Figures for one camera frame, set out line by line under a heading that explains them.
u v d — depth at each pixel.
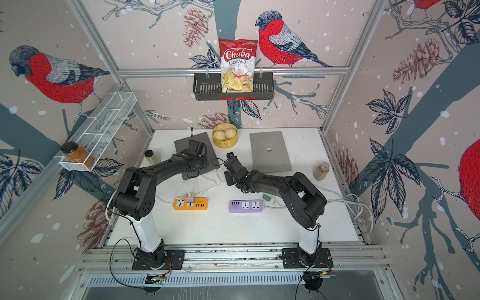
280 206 0.88
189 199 0.85
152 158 0.98
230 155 0.83
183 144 1.14
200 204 0.86
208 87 0.95
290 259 0.73
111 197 0.81
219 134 1.10
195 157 0.80
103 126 0.81
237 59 0.85
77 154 0.61
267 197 0.89
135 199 0.50
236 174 0.71
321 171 0.91
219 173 1.00
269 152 1.09
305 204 0.48
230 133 1.12
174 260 0.73
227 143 1.10
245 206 0.86
